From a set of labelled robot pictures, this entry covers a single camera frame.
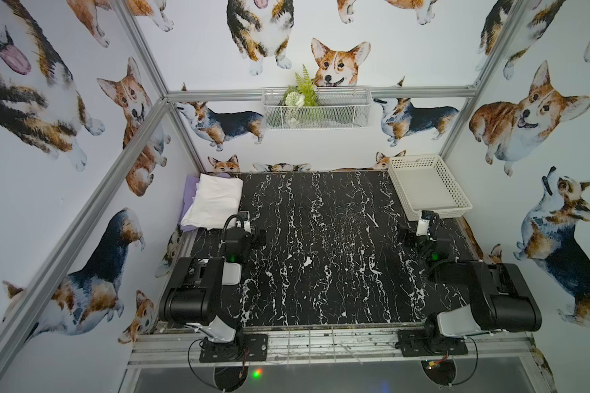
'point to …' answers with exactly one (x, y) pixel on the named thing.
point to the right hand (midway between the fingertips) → (410, 221)
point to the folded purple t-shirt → (191, 184)
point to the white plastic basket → (424, 183)
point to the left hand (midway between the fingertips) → (252, 220)
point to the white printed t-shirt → (217, 203)
